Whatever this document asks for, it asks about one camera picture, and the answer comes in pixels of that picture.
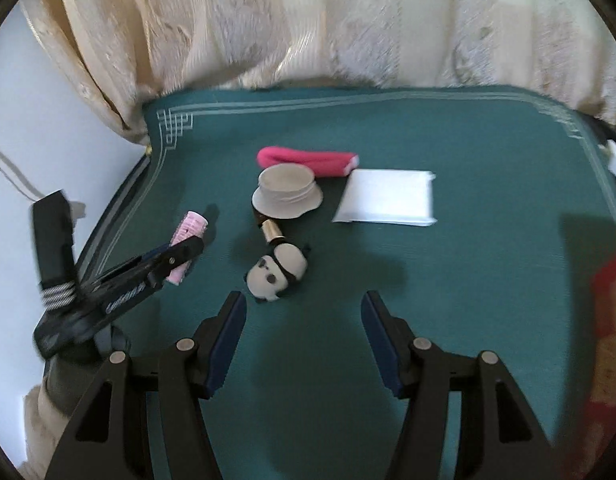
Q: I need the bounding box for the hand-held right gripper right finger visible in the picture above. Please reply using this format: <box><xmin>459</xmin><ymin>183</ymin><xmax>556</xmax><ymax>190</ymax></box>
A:
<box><xmin>361</xmin><ymin>290</ymin><xmax>561</xmax><ymax>480</ymax></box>

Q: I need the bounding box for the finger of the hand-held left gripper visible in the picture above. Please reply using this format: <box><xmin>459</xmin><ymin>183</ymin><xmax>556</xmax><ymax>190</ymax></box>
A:
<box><xmin>90</xmin><ymin>245</ymin><xmax>173</xmax><ymax>291</ymax></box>
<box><xmin>103</xmin><ymin>237</ymin><xmax>205</xmax><ymax>311</ymax></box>

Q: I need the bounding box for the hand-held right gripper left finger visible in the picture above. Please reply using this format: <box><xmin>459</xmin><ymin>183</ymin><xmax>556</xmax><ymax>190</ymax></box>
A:
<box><xmin>44</xmin><ymin>290</ymin><xmax>247</xmax><ymax>480</ymax></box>

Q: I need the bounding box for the pink hair roller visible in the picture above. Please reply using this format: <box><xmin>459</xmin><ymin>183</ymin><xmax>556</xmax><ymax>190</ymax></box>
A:
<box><xmin>167</xmin><ymin>211</ymin><xmax>210</xmax><ymax>286</ymax></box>

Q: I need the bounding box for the panda toy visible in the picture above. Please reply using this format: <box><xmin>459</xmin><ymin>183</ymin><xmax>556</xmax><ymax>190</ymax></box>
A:
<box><xmin>245</xmin><ymin>242</ymin><xmax>311</xmax><ymax>304</ymax></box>

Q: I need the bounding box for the red cardboard box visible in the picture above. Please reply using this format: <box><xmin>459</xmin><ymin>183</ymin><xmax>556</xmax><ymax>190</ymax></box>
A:
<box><xmin>558</xmin><ymin>245</ymin><xmax>616</xmax><ymax>480</ymax></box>

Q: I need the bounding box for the person's left forearm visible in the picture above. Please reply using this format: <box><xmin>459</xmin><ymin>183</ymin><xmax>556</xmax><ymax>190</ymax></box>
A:
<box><xmin>40</xmin><ymin>325</ymin><xmax>134</xmax><ymax>421</ymax></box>

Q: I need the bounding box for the brown bottle with gold cap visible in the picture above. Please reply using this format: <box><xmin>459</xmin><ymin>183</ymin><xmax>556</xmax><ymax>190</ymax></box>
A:
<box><xmin>253</xmin><ymin>210</ymin><xmax>289</xmax><ymax>247</ymax></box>

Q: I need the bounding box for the green table mat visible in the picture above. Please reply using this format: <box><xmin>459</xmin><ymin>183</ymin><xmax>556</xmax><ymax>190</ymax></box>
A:
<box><xmin>93</xmin><ymin>85</ymin><xmax>616</xmax><ymax>480</ymax></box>

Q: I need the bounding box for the white plastic cap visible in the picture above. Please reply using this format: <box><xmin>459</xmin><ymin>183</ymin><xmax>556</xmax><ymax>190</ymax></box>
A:
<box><xmin>251</xmin><ymin>164</ymin><xmax>323</xmax><ymax>220</ymax></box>

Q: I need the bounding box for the white tissue packet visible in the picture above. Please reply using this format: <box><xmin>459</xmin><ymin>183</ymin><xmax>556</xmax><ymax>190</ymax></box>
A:
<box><xmin>332</xmin><ymin>168</ymin><xmax>437</xmax><ymax>227</ymax></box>

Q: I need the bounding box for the straight pink foam rod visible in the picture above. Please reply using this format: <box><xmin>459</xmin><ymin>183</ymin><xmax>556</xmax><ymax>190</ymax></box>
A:
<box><xmin>257</xmin><ymin>146</ymin><xmax>361</xmax><ymax>179</ymax></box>

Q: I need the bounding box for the cream patterned curtain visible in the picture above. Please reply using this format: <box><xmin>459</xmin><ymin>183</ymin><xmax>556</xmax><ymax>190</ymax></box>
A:
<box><xmin>20</xmin><ymin>0</ymin><xmax>616</xmax><ymax>148</ymax></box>

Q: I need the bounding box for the white power cable with plug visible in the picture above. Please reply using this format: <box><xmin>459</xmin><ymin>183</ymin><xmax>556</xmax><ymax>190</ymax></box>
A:
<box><xmin>0</xmin><ymin>135</ymin><xmax>86</xmax><ymax>221</ymax></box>

